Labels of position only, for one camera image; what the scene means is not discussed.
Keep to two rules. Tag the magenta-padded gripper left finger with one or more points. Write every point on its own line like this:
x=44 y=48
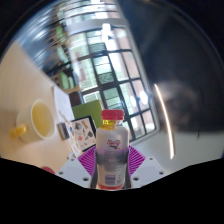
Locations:
x=75 y=171

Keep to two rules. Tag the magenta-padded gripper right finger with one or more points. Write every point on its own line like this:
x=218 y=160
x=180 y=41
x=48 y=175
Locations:
x=150 y=169

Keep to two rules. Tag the red-capped clear drink bottle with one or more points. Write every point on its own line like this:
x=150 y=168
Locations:
x=112 y=153

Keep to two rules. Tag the black laptop with stickers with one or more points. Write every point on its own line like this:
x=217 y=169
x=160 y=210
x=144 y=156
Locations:
x=83 y=135

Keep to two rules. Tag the dark phone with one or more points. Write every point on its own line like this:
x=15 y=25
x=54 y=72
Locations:
x=62 y=131

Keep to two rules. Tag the long curved ceiling light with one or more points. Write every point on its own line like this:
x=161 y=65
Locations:
x=165 y=123

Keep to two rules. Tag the white paper sheets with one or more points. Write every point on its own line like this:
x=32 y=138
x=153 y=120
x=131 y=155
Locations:
x=62 y=103

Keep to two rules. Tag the group of wooden chairs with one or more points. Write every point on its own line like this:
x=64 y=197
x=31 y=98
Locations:
x=63 y=76

